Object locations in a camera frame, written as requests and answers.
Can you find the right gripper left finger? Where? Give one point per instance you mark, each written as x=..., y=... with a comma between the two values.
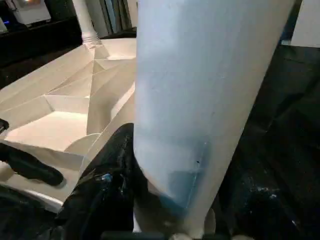
x=105, y=187

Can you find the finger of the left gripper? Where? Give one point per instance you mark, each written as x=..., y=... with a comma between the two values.
x=35, y=165

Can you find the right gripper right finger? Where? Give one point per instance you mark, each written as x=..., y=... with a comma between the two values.
x=257, y=210

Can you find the white plastic table top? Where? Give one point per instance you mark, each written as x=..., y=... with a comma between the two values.
x=62, y=112

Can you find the white plastic table leg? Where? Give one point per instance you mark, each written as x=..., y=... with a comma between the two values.
x=195, y=100
x=86, y=20

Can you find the black table mat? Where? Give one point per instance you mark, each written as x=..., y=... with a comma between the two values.
x=287, y=125

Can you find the white box appliance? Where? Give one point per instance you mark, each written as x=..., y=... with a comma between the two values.
x=32, y=11

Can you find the grey curtain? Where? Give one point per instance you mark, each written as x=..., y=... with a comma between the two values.
x=117, y=15

